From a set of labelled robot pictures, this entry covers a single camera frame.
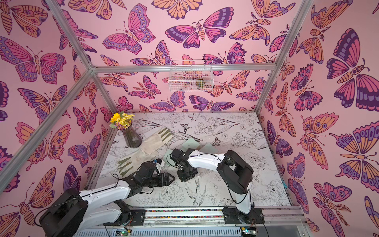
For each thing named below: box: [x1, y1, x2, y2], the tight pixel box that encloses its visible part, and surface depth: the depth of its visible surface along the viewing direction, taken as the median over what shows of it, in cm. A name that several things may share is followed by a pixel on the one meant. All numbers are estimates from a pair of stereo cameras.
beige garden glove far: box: [139, 126, 174, 155], surface depth 105 cm
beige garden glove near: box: [117, 148, 159, 178], surface depth 94 cm
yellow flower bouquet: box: [109, 111, 136, 130], surface depth 86 cm
